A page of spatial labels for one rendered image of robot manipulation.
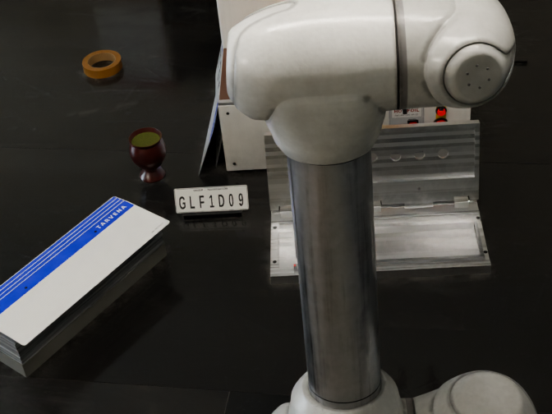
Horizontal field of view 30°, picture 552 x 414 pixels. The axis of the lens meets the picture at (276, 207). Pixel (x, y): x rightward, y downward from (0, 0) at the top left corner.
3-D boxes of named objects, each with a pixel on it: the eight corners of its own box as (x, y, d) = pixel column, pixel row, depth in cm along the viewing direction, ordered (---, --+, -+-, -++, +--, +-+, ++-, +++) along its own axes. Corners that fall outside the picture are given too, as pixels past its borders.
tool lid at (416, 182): (264, 135, 211) (264, 131, 213) (270, 217, 220) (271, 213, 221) (480, 122, 209) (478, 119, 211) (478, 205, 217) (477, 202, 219)
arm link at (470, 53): (505, -35, 120) (388, -26, 121) (534, 14, 104) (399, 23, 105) (503, 71, 126) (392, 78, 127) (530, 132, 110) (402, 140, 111)
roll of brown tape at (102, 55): (87, 58, 280) (85, 50, 279) (125, 56, 279) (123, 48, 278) (80, 79, 272) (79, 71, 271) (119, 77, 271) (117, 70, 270)
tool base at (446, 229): (271, 284, 208) (269, 271, 206) (272, 217, 224) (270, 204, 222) (490, 273, 206) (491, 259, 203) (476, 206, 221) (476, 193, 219)
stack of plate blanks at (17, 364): (26, 378, 194) (13, 340, 187) (-19, 349, 201) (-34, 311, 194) (167, 255, 217) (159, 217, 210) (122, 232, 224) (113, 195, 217)
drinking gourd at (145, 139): (127, 182, 237) (119, 144, 230) (145, 161, 243) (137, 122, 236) (160, 190, 234) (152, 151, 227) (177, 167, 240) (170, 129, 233)
